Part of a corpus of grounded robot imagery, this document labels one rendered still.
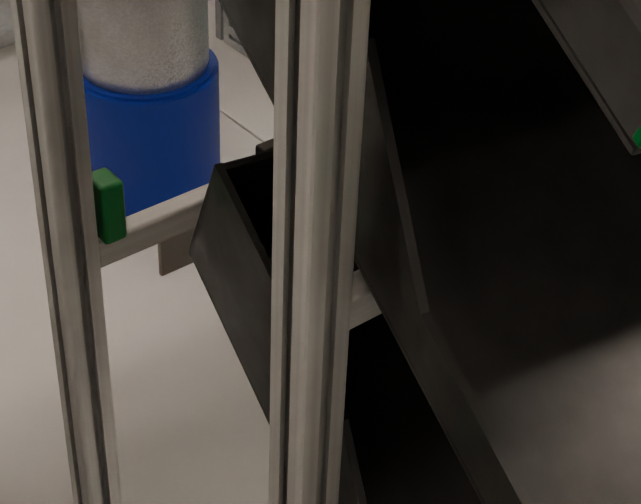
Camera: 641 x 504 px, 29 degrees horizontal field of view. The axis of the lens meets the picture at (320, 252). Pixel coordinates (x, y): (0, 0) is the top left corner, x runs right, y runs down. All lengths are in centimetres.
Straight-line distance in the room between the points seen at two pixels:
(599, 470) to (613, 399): 3
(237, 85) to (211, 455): 63
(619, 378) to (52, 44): 25
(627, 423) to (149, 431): 74
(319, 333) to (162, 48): 87
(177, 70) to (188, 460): 40
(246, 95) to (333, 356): 116
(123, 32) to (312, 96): 90
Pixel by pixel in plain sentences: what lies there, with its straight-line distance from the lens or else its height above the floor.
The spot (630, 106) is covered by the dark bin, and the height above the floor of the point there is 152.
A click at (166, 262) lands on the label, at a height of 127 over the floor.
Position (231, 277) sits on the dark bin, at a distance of 53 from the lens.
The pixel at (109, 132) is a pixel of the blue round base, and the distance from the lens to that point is 130.
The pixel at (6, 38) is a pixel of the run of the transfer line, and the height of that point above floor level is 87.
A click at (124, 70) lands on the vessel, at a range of 127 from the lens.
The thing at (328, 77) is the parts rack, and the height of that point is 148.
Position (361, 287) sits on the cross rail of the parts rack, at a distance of 42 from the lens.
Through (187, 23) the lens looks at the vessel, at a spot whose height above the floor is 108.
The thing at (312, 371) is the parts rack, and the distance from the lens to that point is 42.
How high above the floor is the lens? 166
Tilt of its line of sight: 38 degrees down
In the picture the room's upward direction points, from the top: 3 degrees clockwise
